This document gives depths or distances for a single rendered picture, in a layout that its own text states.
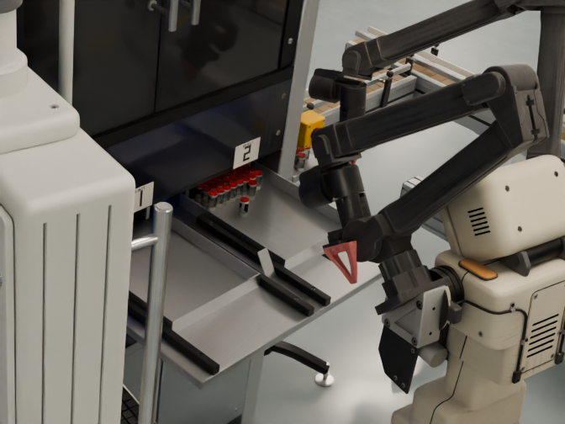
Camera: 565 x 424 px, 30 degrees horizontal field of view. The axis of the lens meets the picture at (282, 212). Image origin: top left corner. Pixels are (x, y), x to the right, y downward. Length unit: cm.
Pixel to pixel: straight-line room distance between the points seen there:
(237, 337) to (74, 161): 87
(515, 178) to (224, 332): 69
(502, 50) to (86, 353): 480
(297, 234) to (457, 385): 62
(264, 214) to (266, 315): 38
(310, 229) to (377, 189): 196
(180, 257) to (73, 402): 88
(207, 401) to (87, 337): 151
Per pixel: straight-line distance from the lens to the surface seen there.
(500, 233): 182
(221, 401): 301
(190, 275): 231
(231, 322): 219
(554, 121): 213
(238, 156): 248
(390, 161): 468
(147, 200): 231
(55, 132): 141
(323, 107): 296
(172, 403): 282
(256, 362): 304
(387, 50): 227
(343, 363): 351
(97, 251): 138
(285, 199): 260
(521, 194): 186
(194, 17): 209
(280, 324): 221
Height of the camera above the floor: 226
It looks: 33 degrees down
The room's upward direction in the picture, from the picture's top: 9 degrees clockwise
